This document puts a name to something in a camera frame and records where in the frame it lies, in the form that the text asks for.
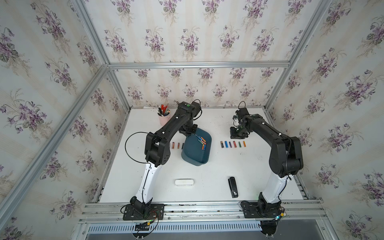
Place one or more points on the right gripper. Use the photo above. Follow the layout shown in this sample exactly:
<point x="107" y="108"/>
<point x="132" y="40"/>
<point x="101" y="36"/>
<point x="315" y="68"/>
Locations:
<point x="232" y="135"/>

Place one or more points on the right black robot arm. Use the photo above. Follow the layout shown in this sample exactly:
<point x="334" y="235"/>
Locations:
<point x="285" y="160"/>

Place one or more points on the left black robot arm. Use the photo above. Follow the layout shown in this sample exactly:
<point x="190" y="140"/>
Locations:
<point x="158" y="149"/>

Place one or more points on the black stapler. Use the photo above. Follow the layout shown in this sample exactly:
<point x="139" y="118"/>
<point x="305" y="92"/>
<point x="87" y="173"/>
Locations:
<point x="233" y="187"/>

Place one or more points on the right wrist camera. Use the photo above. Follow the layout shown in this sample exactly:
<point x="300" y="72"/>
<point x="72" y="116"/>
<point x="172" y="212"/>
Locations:
<point x="241" y="113"/>

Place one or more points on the pink pen cup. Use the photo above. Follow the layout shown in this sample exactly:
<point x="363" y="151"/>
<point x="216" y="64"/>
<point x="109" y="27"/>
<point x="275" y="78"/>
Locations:
<point x="164" y="119"/>

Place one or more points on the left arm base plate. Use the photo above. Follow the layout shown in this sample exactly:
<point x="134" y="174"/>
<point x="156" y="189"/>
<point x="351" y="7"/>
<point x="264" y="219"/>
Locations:
<point x="152" y="212"/>

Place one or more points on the teal plastic storage box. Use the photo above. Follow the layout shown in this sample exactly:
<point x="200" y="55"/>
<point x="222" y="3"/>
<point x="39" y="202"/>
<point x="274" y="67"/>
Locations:
<point x="197" y="147"/>

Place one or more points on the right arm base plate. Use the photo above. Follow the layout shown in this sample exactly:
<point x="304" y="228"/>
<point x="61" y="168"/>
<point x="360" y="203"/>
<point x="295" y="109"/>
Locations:
<point x="260" y="209"/>

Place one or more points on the white eraser box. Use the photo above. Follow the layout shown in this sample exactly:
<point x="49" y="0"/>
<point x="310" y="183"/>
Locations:
<point x="184" y="182"/>

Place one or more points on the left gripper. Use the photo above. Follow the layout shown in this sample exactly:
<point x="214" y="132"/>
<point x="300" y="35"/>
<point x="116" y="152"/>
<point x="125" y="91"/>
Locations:
<point x="181" y="130"/>

